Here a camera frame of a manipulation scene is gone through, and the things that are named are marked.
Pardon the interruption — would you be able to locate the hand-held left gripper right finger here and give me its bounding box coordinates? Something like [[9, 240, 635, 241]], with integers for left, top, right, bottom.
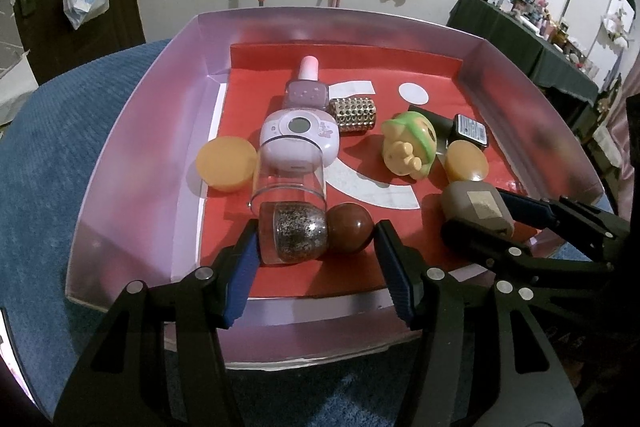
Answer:
[[374, 219, 584, 427]]

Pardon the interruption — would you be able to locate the white flower plush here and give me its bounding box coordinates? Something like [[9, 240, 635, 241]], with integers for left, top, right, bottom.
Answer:
[[602, 6, 636, 48]]

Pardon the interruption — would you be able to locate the black perfume bottle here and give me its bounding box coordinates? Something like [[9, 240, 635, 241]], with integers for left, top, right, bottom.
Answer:
[[407, 104, 489, 154]]

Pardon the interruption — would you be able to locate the green yellow turtle toy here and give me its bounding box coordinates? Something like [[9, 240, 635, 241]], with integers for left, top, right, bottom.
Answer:
[[381, 112, 439, 182]]

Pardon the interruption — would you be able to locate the purple heart-shaped device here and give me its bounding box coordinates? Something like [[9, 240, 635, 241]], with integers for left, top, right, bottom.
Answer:
[[258, 108, 341, 174]]

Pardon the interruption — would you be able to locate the dark green covered table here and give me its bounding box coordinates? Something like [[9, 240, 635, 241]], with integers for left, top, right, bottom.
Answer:
[[447, 0, 602, 108]]

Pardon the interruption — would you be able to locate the gold studded cylinder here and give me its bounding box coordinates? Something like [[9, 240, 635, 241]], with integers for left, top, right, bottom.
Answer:
[[328, 97, 377, 136]]

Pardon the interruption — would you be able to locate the blue textured blanket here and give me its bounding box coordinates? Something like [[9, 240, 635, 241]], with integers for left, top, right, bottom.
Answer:
[[0, 39, 476, 427]]

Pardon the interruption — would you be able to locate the row of cosmetic bottles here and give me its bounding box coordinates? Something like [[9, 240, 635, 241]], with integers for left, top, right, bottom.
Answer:
[[462, 0, 601, 74]]

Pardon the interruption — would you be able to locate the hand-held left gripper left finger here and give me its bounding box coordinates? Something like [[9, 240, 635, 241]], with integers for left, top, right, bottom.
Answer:
[[52, 220, 262, 427]]

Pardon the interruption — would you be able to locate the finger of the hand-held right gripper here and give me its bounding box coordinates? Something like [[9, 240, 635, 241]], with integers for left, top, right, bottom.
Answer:
[[496, 188, 632, 254], [441, 216, 614, 304]]

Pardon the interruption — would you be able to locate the clear glass tumbler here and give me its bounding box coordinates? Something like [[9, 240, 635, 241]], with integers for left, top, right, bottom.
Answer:
[[249, 147, 330, 267]]

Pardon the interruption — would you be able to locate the yellow round disc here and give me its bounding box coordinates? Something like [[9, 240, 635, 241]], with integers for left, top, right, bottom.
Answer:
[[196, 136, 259, 194], [444, 140, 490, 183]]

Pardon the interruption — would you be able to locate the brown ball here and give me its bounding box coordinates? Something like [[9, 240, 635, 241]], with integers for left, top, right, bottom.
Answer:
[[327, 203, 376, 257]]

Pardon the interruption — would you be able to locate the pink cardboard box red bottom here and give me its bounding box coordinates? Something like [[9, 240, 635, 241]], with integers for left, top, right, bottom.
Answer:
[[65, 5, 604, 374]]

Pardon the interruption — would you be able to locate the grey square bottle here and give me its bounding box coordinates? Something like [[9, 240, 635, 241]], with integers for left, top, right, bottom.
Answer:
[[440, 180, 516, 239]]

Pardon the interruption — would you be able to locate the purple nail polish bottle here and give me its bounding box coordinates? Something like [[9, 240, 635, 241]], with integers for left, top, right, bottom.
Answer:
[[284, 55, 331, 110]]

